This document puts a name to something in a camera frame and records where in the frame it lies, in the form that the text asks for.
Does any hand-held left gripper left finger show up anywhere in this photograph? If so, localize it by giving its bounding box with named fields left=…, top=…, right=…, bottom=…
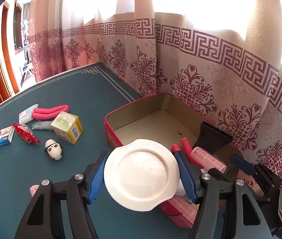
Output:
left=14, top=150, right=109, bottom=239

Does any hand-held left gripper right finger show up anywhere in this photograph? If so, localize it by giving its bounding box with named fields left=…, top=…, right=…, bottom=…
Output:
left=174, top=151, right=273, bottom=239

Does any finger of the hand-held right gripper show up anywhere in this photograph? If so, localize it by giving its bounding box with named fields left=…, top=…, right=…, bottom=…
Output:
left=230, top=154, right=268, bottom=187

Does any pink hair roller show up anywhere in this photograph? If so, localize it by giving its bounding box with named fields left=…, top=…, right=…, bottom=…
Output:
left=29, top=184, right=40, bottom=198
left=190, top=146, right=227, bottom=173
left=172, top=195, right=199, bottom=223

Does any pink foam curler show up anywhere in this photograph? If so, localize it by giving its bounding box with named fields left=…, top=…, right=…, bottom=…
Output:
left=32, top=105, right=70, bottom=120
left=171, top=138, right=194, bottom=161

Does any white plate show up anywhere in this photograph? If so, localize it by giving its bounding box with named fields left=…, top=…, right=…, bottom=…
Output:
left=103, top=139, right=179, bottom=212

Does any green yellow medicine box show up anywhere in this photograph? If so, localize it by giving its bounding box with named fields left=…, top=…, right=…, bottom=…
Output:
left=50, top=111, right=83, bottom=144

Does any red tin container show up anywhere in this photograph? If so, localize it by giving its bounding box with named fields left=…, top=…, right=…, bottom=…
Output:
left=104, top=93, right=243, bottom=229

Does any blue white small box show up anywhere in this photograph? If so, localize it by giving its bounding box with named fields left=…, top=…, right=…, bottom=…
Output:
left=0, top=126, right=15, bottom=148

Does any panda toy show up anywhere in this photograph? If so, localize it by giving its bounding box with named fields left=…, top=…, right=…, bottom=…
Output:
left=44, top=139, right=64, bottom=161

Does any silver glitter packet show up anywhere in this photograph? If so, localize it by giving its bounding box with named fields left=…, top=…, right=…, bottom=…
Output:
left=31, top=120, right=55, bottom=131

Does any teal table mat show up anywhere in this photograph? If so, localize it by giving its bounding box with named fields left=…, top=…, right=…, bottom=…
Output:
left=0, top=62, right=231, bottom=239

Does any red snack packet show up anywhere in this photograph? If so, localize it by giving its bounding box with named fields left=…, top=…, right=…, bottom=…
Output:
left=12, top=123, right=41, bottom=144

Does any white paper packet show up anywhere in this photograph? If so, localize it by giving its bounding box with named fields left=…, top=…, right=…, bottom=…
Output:
left=19, top=104, right=40, bottom=124

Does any patterned pink curtain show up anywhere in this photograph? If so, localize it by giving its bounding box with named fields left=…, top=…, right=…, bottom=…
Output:
left=27, top=0, right=282, bottom=180

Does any white stool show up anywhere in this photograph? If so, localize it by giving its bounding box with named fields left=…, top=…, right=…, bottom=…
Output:
left=20, top=63, right=35, bottom=87

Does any wooden door frame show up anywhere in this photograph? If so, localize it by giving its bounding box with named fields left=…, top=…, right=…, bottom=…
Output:
left=0, top=0, right=23, bottom=102

